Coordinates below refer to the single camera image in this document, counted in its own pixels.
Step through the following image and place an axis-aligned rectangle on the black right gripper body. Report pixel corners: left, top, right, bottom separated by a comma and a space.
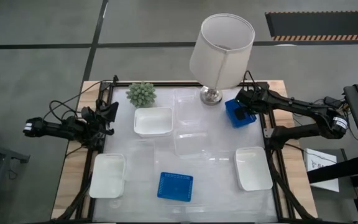
234, 88, 265, 114

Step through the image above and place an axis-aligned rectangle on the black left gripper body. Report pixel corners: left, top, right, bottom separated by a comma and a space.
81, 105, 109, 138

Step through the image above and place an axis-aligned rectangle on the white plastic basket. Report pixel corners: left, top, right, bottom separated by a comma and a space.
134, 106, 174, 138
88, 152, 127, 199
233, 146, 273, 192

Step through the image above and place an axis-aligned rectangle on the green artificial succulent plant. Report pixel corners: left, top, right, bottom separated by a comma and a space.
126, 81, 157, 108

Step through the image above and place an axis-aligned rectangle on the white shade table lamp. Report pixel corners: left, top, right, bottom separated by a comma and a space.
189, 12, 256, 106

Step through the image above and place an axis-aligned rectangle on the black power adapter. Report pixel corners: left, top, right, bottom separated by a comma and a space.
323, 96, 344, 109

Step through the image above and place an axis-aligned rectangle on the white printed paper sign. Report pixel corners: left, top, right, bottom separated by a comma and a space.
303, 147, 341, 193

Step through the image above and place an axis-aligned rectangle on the black hazard-striped floor mat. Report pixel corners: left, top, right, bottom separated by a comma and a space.
265, 11, 358, 42

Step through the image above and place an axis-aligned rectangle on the black cable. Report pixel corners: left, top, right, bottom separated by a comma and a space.
43, 74, 119, 123

